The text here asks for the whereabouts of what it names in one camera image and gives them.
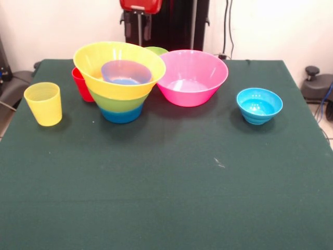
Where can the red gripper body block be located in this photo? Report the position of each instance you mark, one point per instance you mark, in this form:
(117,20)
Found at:
(151,5)

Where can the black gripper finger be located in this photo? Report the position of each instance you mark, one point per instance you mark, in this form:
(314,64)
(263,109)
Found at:
(147,28)
(127,26)

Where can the orange plastic bowl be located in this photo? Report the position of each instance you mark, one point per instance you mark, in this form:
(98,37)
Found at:
(117,91)

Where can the red plastic cup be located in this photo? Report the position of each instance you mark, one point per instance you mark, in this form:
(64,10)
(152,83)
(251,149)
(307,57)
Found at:
(82,86)

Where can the large green plastic bowl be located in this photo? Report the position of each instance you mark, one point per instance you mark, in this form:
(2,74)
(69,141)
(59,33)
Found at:
(117,105)

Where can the pink plastic bowl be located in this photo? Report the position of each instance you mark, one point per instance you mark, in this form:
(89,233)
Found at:
(192,99)

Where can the light blue plastic bowl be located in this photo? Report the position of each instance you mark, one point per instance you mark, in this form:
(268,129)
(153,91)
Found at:
(258,115)

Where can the small green plastic bowl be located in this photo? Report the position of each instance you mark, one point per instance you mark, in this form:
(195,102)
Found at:
(156,50)

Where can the yellow plastic cup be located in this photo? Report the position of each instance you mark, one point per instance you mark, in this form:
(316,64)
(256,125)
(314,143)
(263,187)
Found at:
(44,106)

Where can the black floor stand base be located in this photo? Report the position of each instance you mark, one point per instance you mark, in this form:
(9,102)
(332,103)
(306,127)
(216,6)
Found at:
(317,87)
(15,86)

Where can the black equipment box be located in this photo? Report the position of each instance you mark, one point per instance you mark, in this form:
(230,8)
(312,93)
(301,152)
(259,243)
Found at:
(4,65)

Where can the dark green tablecloth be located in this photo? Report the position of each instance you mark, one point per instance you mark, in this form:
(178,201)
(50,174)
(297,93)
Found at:
(104,195)

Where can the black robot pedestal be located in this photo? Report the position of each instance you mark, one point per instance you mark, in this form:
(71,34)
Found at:
(177,26)

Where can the black wall plug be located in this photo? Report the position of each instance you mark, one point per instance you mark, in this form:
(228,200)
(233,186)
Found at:
(222,55)

